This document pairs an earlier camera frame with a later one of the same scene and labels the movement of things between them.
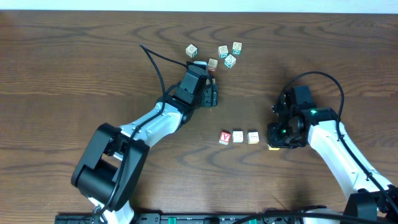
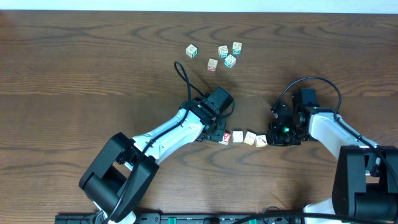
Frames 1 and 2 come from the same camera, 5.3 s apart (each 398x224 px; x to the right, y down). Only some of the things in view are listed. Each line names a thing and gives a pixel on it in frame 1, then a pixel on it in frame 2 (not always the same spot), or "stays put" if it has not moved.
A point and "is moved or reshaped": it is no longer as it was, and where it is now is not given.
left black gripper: x=212 y=94 to x=214 y=134
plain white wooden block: x=237 y=136 stays put
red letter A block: x=225 y=138 stays put
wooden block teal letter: x=223 y=51 stays put
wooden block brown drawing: x=273 y=149 to x=260 y=140
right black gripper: x=274 y=140 stays put
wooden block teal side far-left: x=191 y=51 stays put
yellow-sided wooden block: x=253 y=137 is moved or reshaped
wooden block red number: x=212 y=65 stays put
